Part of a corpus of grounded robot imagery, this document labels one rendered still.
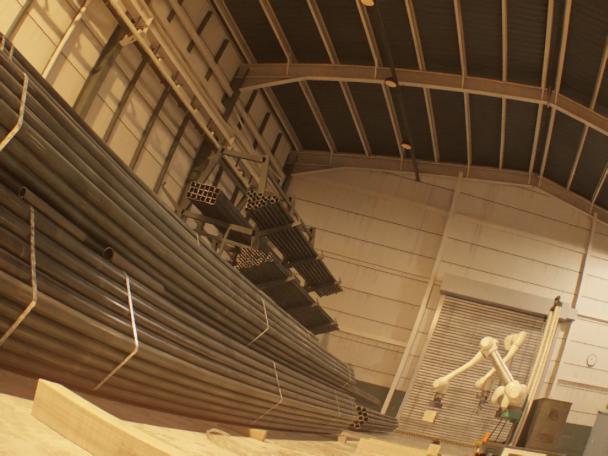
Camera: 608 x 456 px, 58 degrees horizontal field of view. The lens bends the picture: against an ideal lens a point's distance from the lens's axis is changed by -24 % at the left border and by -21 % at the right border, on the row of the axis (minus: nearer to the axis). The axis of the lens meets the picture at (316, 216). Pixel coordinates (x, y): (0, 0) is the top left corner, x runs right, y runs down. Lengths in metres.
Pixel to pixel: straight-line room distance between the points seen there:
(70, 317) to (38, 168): 0.43
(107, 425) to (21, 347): 0.58
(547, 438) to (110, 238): 4.49
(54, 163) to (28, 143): 0.15
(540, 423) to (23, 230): 4.91
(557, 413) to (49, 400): 4.98
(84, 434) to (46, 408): 0.12
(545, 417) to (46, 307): 4.80
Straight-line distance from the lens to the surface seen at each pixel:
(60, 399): 1.36
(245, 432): 3.32
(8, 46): 2.27
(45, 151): 1.76
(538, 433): 5.75
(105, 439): 1.29
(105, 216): 2.13
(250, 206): 11.46
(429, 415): 5.36
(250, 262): 11.15
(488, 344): 5.57
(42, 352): 1.88
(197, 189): 11.98
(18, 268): 1.60
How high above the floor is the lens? 0.31
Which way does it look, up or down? 16 degrees up
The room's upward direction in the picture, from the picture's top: 20 degrees clockwise
